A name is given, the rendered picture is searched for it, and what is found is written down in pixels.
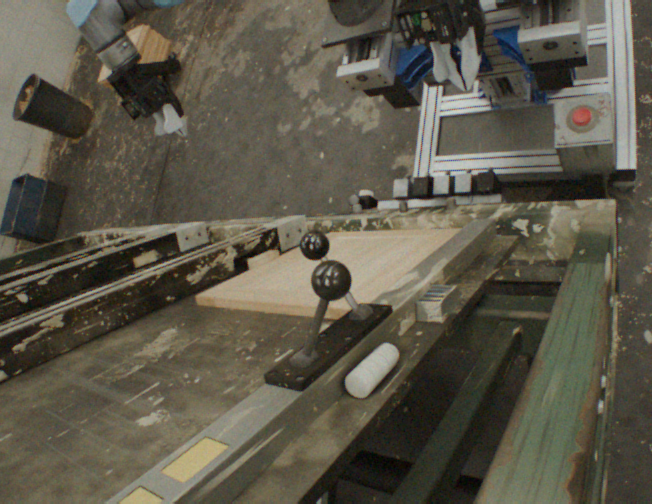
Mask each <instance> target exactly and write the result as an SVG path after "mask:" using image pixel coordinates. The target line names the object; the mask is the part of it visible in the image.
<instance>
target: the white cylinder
mask: <svg viewBox="0 0 652 504"><path fill-rule="evenodd" d="M398 360H399V353H398V350H397V348H396V347H395V346H393V345H391V344H388V343H384V344H381V345H380V346H378V347H377V348H376V349H375V350H374V351H373V352H372V353H371V354H370V355H369V356H367V357H366V358H365V359H364V360H363V361H362V362H361V363H360V364H359V365H358V366H357V367H356V368H355V369H354V370H353V371H352V372H351V373H350V374H349V375H348V376H347V377H346V379H345V385H346V388H347V390H348V391H349V393H350V394H352V395H353V396H355V397H357V398H365V397H367V396H368V395H369V394H370V393H371V392H372V390H373V389H374V388H375V387H376V386H377V385H378V384H379V383H380V382H381V381H382V380H383V378H384V377H385V376H386V375H387V374H388V373H389V372H390V371H391V370H392V369H393V367H394V366H395V365H396V364H397V362H398Z"/></svg>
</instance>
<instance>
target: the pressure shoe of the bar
mask: <svg viewBox="0 0 652 504"><path fill-rule="evenodd" d="M277 257H279V251H278V250H269V251H267V252H265V253H262V254H260V255H258V256H255V257H253V258H251V259H249V260H248V265H249V270H251V269H253V268H256V267H258V266H260V265H262V264H264V263H266V262H268V261H270V260H273V259H275V258H277Z"/></svg>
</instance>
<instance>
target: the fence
mask: <svg viewBox="0 0 652 504"><path fill-rule="evenodd" d="M496 236H497V232H496V220H495V218H493V219H474V220H473V221H471V222H470V223H469V224H468V225H466V226H465V227H464V228H463V229H461V230H460V231H459V232H458V233H457V234H455V235H454V236H453V237H452V238H450V239H449V240H448V241H447V242H445V243H444V244H443V245H442V246H440V247H439V248H438V249H437V250H435V251H434V252H433V253H432V254H430V255H429V256H428V257H427V258H425V259H424V260H423V261H422V262H420V263H419V264H418V265H417V266H415V267H414V268H413V269H412V270H410V271H409V272H408V273H407V274H405V275H404V276H403V277H402V278H400V279H399V280H398V281H397V282H395V283H394V284H393V285H392V286H390V287H389V288H388V289H387V290H385V291H384V292H383V293H382V294H380V295H379V296H378V297H376V298H375V299H374V300H373V301H371V302H370V303H371V304H386V305H392V307H393V313H391V314H390V315H389V316H388V317H387V318H386V319H385V320H384V321H383V322H381V323H380V324H379V325H378V326H377V327H376V328H375V329H374V330H372V331H371V332H370V333H369V334H368V335H367V336H366V337H365V338H363V339H362V340H361V341H360V342H359V343H358V344H357V345H356V346H354V347H353V348H352V349H351V350H350V351H349V352H348V353H347V354H345V355H344V356H343V357H342V358H341V359H340V360H339V361H337V362H336V363H335V364H334V365H333V366H332V367H331V368H329V369H328V370H327V371H326V372H325V373H324V374H323V375H321V376H320V377H319V378H318V379H317V380H316V381H315V382H313V383H312V384H311V385H310V386H309V387H308V388H306V389H305V390H304V391H301V392H300V391H295V390H291V389H286V388H282V387H277V386H273V385H268V384H266V383H265V384H264V385H263V386H261V387H260V388H259V389H257V390H256V391H255V392H254V393H252V394H251V395H250V396H248V397H247V398H246V399H244V400H243V401H242V402H240V403H239V404H238V405H236V406H235V407H234V408H232V409H231V410H230V411H228V412H227V413H226V414H224V415H223V416H222V417H220V418H219V419H218V420H216V421H215V422H214V423H212V424H211V425H210V426H208V427H207V428H206V429H204V430H203V431H202V432H200V433H199V434H198V435H196V436H195V437H194V438H192V439H191V440H190V441H188V442H187V443H186V444H184V445H183V446H182V447H180V448H179V449H178V450H176V451H175V452H174V453H172V454H171V455H170V456H168V457H167V458H166V459H164V460H163V461H161V462H160V463H159V464H157V465H156V466H155V467H153V468H152V469H151V470H149V471H148V472H147V473H145V474H144V475H143V476H141V477H140V478H138V479H137V480H136V481H134V482H133V483H132V484H130V485H129V486H128V487H126V488H125V489H124V490H122V491H121V492H119V493H118V494H117V495H115V496H114V497H113V498H111V499H110V500H109V501H107V502H106V503H104V504H119V503H120V502H121V501H122V500H124V499H125V498H126V497H128V496H129V495H130V494H132V493H133V492H134V491H136V490H137V489H138V488H143V489H144V490H146V491H148V492H150V493H151V494H153V495H155V496H157V497H158V498H160V499H162V501H161V502H160V503H159V504H230V503H231V502H232V501H233V500H234V499H235V498H236V497H237V496H238V495H239V494H240V493H241V492H242V491H243V490H245V489H246V488H247V487H248V486H249V485H250V484H251V483H252V482H253V481H254V480H255V479H256V478H257V477H258V476H259V475H260V474H261V473H263V472H264V471H265V470H266V469H267V468H268V467H269V466H270V465H271V464H272V463H273V462H274V461H275V460H276V459H277V458H278V457H279V456H280V455H281V454H282V453H283V452H284V451H286V450H287V449H288V448H289V447H290V446H291V445H292V444H293V443H294V442H295V441H296V440H297V439H298V438H299V437H300V436H301V435H302V434H303V433H304V432H305V431H306V430H307V429H308V428H309V427H310V426H311V425H312V424H313V423H314V422H316V421H317V420H318V419H319V418H320V417H321V416H322V415H323V414H324V413H325V412H326V411H327V410H328V409H329V408H330V407H331V406H332V405H333V404H334V403H335V402H336V401H337V400H338V399H339V398H340V397H341V396H342V395H343V394H344V393H345V392H346V391H347V388H346V385H345V379H346V377H347V376H348V375H349V374H350V373H351V372H352V371H353V370H354V369H355V368H356V367H357V366H358V365H359V364H360V363H361V362H362V361H363V360H364V359H365V358H366V357H367V356H369V355H370V354H371V353H372V352H373V351H374V350H375V349H376V348H377V347H378V346H380V345H381V344H384V343H388V344H391V345H393V344H394V343H395V342H396V341H397V340H398V339H399V338H400V337H401V336H402V335H403V334H404V333H405V332H406V331H407V329H408V328H409V327H410V326H411V325H412V324H413V323H414V322H415V321H416V312H415V301H416V300H417V299H418V298H419V297H420V296H421V295H422V294H423V293H424V292H425V291H426V290H427V289H428V288H429V287H431V286H432V285H446V286H450V285H451V284H452V283H453V282H454V281H455V279H456V278H457V277H458V276H459V275H460V274H461V273H462V272H463V271H464V270H465V269H466V268H467V267H468V266H469V265H470V264H471V263H472V261H473V260H474V259H475V258H476V257H477V256H478V255H479V254H480V253H481V252H482V251H483V250H484V249H485V248H486V246H487V245H488V244H489V243H490V242H491V241H492V240H493V239H494V238H495V237H496ZM204 438H208V439H211V440H213V441H216V442H219V443H221V444H224V445H227V446H228V447H227V448H226V449H225V450H224V451H222V452H221V453H220V454H219V455H218V456H216V457H215V458H214V459H213V460H212V461H210V462H209V463H208V464H207V465H205V466H204V467H203V468H202V469H201V470H199V471H198V472H197V473H196V474H194V475H193V476H192V477H191V478H189V479H188V480H187V481H186V482H185V483H182V482H180V481H178V480H176V479H174V478H172V477H170V476H168V475H166V474H164V473H162V470H164V469H165V468H166V467H168V466H169V465H170V464H172V463H173V462H174V461H175V460H177V459H178V458H179V457H181V456H182V455H183V454H185V453H186V452H187V451H189V450H190V449H191V448H193V447H194V446H195V445H196V444H198V443H199V442H200V441H202V440H203V439H204Z"/></svg>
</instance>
